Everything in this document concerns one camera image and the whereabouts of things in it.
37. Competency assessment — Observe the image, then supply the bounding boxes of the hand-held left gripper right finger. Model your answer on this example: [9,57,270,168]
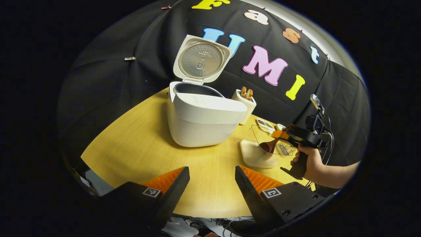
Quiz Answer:
[235,166,326,231]

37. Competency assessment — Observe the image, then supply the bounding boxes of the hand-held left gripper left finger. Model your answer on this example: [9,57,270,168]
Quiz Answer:
[99,166,190,229]

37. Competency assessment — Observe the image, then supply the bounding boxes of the brown wooden spoon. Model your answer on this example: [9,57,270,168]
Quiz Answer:
[259,138,280,154]

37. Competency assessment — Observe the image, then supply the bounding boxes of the clear box of rice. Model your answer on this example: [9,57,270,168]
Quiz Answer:
[240,124,278,169]

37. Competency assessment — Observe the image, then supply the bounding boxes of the white rice cooker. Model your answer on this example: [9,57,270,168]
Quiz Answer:
[166,35,248,147]

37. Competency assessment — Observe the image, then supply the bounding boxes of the white divided dish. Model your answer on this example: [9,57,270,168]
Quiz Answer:
[256,118,276,134]

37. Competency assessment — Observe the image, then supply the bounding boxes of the white toaster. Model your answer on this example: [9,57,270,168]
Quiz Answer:
[231,87,257,125]

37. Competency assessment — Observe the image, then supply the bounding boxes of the black backdrop cloth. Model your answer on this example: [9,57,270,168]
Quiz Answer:
[58,0,370,165]

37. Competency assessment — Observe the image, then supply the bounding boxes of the black cable tangle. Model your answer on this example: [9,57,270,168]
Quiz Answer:
[183,217,255,237]

